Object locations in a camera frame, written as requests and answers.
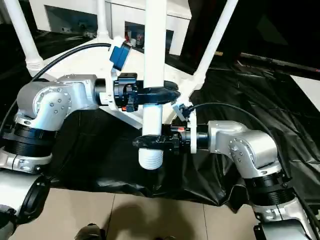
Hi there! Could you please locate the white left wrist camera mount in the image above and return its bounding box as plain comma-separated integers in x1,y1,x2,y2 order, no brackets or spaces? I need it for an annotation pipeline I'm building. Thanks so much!
98,35,133,111

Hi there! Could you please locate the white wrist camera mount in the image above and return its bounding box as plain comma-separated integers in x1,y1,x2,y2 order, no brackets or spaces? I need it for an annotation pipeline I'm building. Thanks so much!
98,35,133,111
171,98,198,154

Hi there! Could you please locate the long black bar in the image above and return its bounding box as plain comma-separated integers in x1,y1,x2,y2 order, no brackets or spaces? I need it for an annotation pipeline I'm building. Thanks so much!
239,52,320,78

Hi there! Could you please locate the white glass-door cabinet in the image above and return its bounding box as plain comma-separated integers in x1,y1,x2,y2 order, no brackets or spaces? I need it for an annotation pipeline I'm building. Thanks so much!
28,0,193,56

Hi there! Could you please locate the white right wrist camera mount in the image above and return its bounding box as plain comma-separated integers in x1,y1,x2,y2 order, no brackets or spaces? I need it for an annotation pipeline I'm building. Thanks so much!
171,98,198,154

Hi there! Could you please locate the black table mat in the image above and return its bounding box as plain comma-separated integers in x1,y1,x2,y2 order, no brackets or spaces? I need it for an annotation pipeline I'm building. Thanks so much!
0,22,320,213

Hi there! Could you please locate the white plastic table top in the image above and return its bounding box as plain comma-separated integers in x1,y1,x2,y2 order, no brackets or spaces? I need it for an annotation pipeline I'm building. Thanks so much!
27,33,208,131

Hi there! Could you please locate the white flat panel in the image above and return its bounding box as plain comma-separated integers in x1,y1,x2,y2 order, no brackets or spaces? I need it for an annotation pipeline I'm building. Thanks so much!
291,74,320,112

